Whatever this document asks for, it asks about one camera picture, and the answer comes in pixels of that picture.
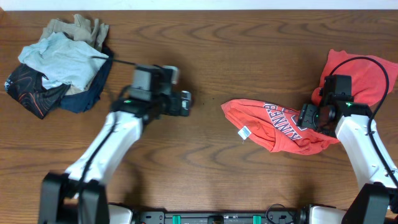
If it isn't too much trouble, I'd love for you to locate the red printed t-shirt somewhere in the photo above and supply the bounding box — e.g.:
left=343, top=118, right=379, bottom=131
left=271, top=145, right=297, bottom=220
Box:
left=221, top=50, right=397, bottom=155

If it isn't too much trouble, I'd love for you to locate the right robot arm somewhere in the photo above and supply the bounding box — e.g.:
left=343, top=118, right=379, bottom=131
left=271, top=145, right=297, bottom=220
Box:
left=297, top=101, right=397, bottom=223

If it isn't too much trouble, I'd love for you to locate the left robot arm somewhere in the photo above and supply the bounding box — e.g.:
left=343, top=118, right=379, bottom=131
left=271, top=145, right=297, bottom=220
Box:
left=38, top=65, right=192, bottom=223

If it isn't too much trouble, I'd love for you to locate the navy blue garment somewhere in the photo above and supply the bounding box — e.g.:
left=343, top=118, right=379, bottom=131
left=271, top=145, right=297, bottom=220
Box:
left=59, top=61, right=113, bottom=113

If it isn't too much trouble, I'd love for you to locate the beige garment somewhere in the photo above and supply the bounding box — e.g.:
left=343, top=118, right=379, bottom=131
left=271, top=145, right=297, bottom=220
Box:
left=40, top=14, right=109, bottom=52

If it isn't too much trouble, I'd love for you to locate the light blue shirt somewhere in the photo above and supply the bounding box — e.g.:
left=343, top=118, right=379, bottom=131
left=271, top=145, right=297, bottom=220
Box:
left=18, top=32, right=108, bottom=91

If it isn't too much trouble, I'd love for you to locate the black orange patterned garment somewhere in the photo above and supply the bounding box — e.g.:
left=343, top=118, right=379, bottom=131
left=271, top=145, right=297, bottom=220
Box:
left=4, top=63, right=70, bottom=119

